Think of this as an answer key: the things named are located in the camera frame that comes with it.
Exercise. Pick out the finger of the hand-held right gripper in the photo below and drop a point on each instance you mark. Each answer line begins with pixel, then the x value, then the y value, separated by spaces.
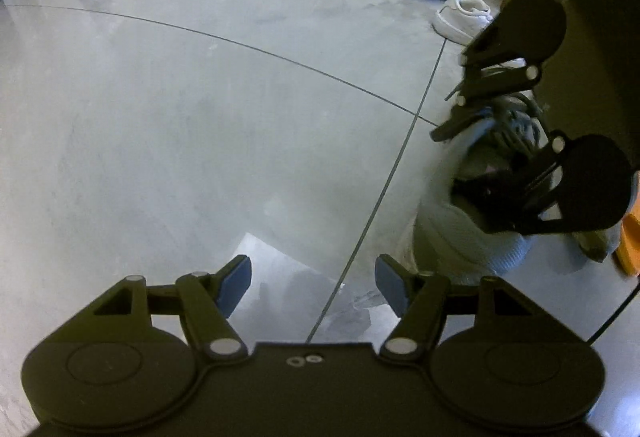
pixel 492 82
pixel 505 203

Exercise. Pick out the grey mesh sneaker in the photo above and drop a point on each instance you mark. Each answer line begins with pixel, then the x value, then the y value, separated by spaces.
pixel 467 227

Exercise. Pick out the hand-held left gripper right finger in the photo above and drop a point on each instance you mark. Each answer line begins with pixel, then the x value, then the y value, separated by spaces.
pixel 391 283

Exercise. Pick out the white sneaker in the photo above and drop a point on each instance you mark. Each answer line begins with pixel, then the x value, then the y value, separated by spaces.
pixel 462 19

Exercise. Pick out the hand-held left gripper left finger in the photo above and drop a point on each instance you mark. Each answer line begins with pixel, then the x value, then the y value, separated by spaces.
pixel 235 283

